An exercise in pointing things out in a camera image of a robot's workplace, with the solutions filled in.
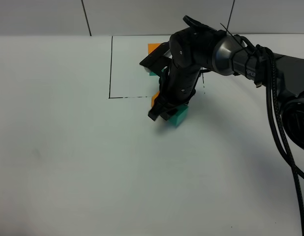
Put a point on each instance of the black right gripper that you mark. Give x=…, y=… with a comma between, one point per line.
x=177, y=88

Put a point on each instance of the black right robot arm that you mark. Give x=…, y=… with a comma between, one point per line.
x=199, y=49

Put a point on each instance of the teal template block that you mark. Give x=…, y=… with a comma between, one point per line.
x=153, y=73

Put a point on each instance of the orange template block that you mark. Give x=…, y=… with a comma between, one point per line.
x=152, y=47

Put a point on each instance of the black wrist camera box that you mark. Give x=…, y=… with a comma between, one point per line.
x=158, y=59

